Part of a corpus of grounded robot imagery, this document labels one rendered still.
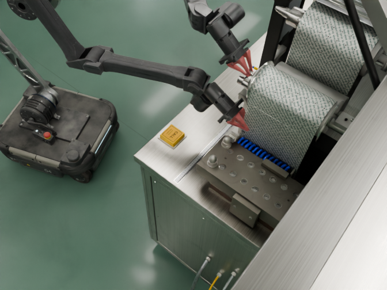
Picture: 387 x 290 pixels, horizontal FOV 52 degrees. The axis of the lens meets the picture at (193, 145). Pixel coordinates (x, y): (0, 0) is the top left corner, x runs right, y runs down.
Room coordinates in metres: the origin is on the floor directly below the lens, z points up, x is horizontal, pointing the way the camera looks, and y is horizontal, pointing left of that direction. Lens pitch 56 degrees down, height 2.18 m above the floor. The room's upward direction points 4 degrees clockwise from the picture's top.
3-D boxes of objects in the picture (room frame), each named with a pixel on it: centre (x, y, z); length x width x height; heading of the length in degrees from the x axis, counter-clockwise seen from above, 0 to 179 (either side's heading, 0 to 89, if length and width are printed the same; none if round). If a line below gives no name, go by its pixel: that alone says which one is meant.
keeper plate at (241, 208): (0.58, -0.18, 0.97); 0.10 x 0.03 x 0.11; 54
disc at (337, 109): (0.76, -0.40, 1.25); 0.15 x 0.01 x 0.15; 144
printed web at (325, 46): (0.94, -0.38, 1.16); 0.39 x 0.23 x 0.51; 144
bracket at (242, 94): (0.95, -0.19, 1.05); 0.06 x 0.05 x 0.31; 54
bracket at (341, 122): (0.73, -0.44, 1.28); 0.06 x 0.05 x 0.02; 54
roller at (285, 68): (0.93, -0.37, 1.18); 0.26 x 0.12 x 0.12; 54
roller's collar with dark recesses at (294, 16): (1.12, -0.32, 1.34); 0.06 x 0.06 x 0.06; 54
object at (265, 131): (0.78, -0.26, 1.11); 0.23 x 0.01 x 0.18; 54
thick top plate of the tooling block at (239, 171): (0.66, -0.22, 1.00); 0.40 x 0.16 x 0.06; 54
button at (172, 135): (0.91, 0.09, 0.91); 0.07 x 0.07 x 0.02; 54
